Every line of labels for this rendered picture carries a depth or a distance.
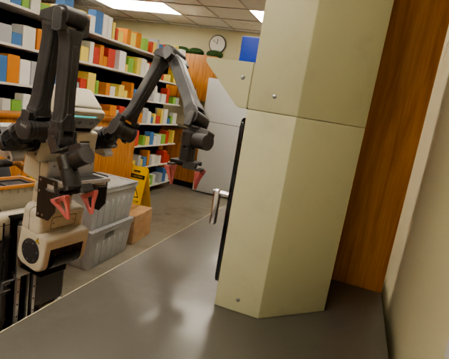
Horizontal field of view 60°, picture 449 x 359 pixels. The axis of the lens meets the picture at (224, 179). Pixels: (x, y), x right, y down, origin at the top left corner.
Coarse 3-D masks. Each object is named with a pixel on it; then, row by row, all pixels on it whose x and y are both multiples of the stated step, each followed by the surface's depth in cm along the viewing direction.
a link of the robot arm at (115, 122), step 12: (156, 60) 165; (156, 72) 166; (144, 84) 166; (156, 84) 168; (144, 96) 166; (132, 108) 166; (120, 120) 165; (132, 120) 167; (108, 132) 166; (120, 132) 165
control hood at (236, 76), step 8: (208, 64) 88; (216, 64) 87; (224, 64) 86; (232, 64) 86; (240, 64) 85; (248, 64) 85; (216, 72) 87; (224, 72) 86; (232, 72) 86; (240, 72) 85; (248, 72) 85; (224, 80) 87; (232, 80) 86; (240, 80) 86; (248, 80) 85; (224, 88) 87; (232, 88) 86; (240, 88) 86; (248, 88) 85; (232, 96) 87; (240, 96) 86; (248, 96) 86; (240, 104) 86; (248, 104) 86
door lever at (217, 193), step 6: (216, 192) 95; (222, 192) 95; (228, 192) 95; (216, 198) 96; (216, 204) 96; (216, 210) 96; (210, 216) 97; (216, 216) 97; (210, 222) 97; (216, 222) 98
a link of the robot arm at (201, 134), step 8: (192, 112) 139; (192, 120) 138; (192, 128) 141; (200, 128) 137; (192, 136) 136; (200, 136) 134; (208, 136) 134; (192, 144) 136; (200, 144) 133; (208, 144) 135
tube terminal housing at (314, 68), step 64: (320, 0) 78; (384, 0) 85; (256, 64) 84; (320, 64) 82; (256, 128) 86; (320, 128) 86; (256, 192) 87; (320, 192) 90; (256, 256) 89; (320, 256) 95
